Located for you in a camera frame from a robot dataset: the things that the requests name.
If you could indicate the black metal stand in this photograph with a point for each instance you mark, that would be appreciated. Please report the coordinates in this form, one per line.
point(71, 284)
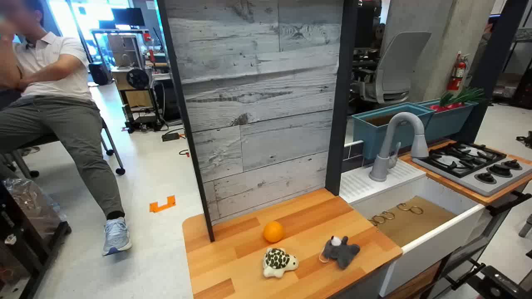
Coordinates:
point(28, 226)

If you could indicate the black frame column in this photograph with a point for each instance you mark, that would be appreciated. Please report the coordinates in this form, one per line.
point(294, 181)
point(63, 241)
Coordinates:
point(493, 67)

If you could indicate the long teal planter box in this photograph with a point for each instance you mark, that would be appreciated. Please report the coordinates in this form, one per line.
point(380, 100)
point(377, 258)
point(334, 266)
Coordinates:
point(367, 130)

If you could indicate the orange fruit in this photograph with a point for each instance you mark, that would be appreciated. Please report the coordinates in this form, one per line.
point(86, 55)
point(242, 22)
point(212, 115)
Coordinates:
point(274, 231)

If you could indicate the butcher block wooden counter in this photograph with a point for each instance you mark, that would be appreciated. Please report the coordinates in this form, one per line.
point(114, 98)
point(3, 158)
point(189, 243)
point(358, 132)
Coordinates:
point(302, 221)

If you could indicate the wooden board under stove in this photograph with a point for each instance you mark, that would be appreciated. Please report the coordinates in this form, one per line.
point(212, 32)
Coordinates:
point(443, 183)

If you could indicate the metal equipment cart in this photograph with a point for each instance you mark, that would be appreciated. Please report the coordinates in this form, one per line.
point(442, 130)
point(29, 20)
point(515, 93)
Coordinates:
point(134, 77)

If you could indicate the grey plush toy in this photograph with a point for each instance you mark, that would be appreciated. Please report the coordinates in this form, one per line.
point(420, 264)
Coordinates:
point(340, 251)

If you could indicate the black stool with wheels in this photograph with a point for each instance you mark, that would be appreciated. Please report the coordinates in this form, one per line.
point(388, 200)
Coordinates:
point(111, 148)

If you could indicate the grey wood backsplash panel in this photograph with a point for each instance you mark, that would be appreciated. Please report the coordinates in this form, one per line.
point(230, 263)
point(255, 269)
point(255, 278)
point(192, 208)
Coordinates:
point(260, 105)

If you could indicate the white toy kitchen sink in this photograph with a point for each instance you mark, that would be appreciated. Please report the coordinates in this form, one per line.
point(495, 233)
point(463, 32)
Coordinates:
point(443, 233)

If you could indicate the grey office chair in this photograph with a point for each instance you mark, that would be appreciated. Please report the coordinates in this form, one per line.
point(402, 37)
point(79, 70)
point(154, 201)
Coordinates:
point(400, 63)

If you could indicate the thin black frame post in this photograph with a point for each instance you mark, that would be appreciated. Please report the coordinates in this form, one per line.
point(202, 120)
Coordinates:
point(186, 122)

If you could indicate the green plant leaves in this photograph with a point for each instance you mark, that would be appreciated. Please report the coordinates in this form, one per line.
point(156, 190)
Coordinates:
point(463, 97)

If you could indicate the black folding frame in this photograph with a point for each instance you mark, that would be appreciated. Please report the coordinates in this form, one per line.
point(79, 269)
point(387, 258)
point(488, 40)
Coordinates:
point(488, 279)

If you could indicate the black gas stove top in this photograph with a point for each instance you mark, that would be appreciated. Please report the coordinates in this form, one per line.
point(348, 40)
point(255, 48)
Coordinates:
point(472, 166)

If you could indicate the red fire extinguisher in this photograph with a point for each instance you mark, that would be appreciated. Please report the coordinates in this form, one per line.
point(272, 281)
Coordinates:
point(457, 73)

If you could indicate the seated person in white shirt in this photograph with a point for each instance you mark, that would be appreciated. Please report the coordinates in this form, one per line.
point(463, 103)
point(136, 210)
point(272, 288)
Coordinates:
point(56, 77)

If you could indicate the spotted turtle toy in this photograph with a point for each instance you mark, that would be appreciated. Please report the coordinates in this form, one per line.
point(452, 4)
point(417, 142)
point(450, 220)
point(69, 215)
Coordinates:
point(279, 261)

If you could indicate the thick black frame post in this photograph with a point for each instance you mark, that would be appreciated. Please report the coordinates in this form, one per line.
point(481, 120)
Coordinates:
point(340, 110)

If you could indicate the grey curved kitchen faucet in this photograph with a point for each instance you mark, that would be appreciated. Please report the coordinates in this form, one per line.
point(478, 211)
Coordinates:
point(383, 161)

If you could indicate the short teal planter box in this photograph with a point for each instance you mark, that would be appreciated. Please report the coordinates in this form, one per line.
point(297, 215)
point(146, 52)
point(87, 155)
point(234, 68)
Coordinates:
point(450, 122)

